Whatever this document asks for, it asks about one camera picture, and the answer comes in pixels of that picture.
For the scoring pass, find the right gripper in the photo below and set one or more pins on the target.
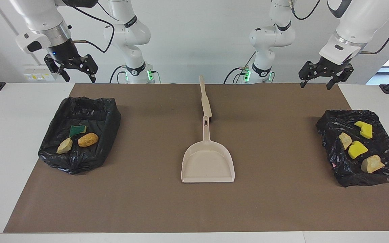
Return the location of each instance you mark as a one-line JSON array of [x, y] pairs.
[[62, 50]]

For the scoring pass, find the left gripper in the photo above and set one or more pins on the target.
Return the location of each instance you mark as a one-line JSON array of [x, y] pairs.
[[338, 50]]

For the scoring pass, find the yellow sponge piece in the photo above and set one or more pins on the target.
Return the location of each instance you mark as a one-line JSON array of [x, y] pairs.
[[77, 130], [365, 130], [357, 149]]

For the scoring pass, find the beige bread chunk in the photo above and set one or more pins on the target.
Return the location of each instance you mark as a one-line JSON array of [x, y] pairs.
[[371, 164], [345, 140]]

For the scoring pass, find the brown bread roll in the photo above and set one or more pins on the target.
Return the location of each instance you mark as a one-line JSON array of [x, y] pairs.
[[88, 139]]

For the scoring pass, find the orange striped bread piece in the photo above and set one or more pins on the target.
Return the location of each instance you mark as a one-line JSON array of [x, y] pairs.
[[64, 145]]

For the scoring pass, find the beige brush with black bristles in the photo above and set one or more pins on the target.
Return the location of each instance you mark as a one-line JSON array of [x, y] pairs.
[[205, 99]]

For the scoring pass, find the beige plastic dustpan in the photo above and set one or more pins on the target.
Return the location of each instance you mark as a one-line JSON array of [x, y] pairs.
[[208, 162]]

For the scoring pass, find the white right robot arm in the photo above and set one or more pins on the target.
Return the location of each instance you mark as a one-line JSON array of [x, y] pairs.
[[127, 30]]

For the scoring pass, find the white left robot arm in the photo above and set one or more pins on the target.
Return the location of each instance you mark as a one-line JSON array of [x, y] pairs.
[[272, 37]]

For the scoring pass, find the brown table mat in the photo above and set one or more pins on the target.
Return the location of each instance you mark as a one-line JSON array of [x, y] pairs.
[[194, 209]]

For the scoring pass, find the white wall socket box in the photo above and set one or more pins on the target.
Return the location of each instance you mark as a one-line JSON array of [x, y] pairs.
[[34, 76]]

